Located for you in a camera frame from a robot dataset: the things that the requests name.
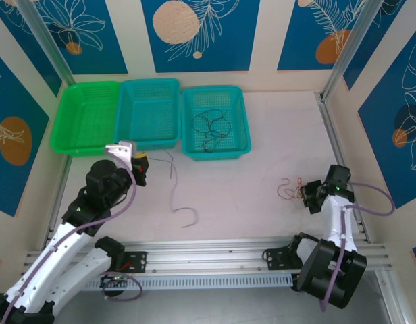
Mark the green plastic basket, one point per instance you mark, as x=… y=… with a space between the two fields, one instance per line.
x=86 y=114

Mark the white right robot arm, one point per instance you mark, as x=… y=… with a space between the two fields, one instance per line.
x=339 y=222

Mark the deep teal plastic basket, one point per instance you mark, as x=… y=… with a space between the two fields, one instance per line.
x=147 y=114

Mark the shallow teal plastic basket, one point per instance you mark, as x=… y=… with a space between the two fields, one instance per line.
x=238 y=135

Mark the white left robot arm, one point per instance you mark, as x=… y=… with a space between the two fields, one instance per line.
x=59 y=249

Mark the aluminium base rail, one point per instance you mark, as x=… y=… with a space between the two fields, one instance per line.
x=208 y=256

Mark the aluminium frame post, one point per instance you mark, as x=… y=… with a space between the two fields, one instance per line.
x=350 y=47
x=46 y=44

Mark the aluminium side rail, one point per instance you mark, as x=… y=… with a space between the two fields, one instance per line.
x=336 y=145
x=57 y=202

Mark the small circuit board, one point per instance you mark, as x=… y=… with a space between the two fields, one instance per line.
x=115 y=279

